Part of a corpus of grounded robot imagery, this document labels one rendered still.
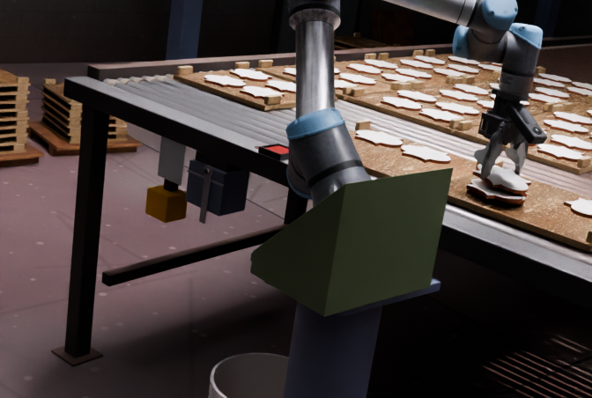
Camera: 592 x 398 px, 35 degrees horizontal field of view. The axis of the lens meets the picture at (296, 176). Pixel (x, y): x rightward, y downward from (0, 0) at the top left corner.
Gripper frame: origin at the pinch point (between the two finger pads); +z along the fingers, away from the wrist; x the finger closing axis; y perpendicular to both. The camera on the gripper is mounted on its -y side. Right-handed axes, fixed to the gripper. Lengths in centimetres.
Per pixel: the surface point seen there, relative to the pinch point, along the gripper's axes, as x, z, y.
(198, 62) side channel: 12, 4, 135
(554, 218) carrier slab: -4.5, 5.4, -14.0
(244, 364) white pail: 38, 65, 41
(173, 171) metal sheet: 46, 22, 77
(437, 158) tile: -4.7, 4.5, 27.9
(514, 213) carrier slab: 3.5, 5.4, -9.1
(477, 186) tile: 5.6, 2.5, 1.6
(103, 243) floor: 12, 99, 204
